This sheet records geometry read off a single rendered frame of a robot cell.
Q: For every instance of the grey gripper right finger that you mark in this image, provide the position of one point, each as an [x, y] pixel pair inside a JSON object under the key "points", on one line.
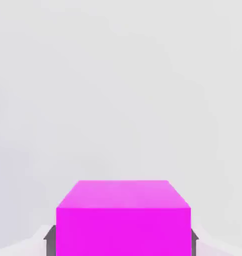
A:
{"points": [[194, 245]]}

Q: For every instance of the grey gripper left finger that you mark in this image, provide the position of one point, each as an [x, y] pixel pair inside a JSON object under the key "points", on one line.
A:
{"points": [[50, 243]]}

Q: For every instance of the small magenta cube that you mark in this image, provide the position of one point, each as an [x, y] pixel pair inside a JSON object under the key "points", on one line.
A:
{"points": [[123, 230]]}

